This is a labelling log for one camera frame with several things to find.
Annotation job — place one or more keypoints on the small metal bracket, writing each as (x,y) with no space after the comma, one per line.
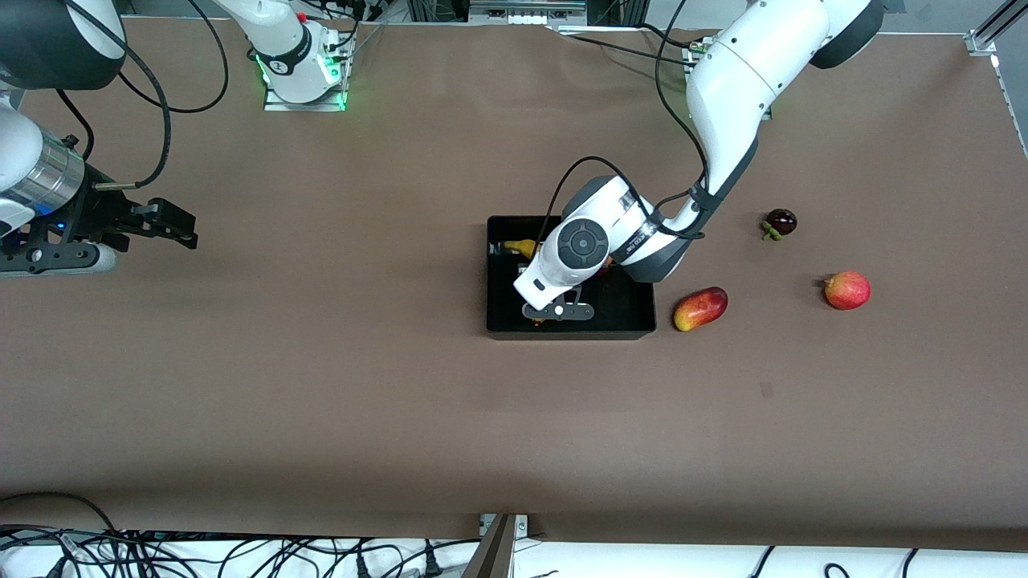
(522,526)

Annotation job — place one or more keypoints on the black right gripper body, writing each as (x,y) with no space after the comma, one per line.
(98,213)

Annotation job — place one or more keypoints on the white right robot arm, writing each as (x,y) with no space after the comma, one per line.
(281,40)

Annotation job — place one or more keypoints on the dark metal beam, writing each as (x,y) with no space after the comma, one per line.
(491,554)

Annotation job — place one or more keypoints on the black plastic box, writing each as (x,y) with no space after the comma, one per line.
(626,313)

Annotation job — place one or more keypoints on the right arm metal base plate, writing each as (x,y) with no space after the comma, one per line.
(277,104)

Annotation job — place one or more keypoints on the red yellow mango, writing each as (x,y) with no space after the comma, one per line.
(700,309)

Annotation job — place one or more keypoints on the table cover sheet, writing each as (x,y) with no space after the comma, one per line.
(401,417)

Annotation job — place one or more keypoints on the yellow banana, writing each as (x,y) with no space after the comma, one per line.
(522,247)

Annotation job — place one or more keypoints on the dark purple mangosteen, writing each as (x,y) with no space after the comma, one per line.
(781,221)

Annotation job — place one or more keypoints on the aluminium frame profile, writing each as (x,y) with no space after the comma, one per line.
(996,28)
(618,10)

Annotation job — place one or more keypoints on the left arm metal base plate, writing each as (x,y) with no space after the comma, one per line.
(694,56)

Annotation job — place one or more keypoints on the white power strip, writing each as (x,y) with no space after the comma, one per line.
(526,12)

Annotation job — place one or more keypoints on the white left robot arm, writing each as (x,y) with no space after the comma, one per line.
(731,88)

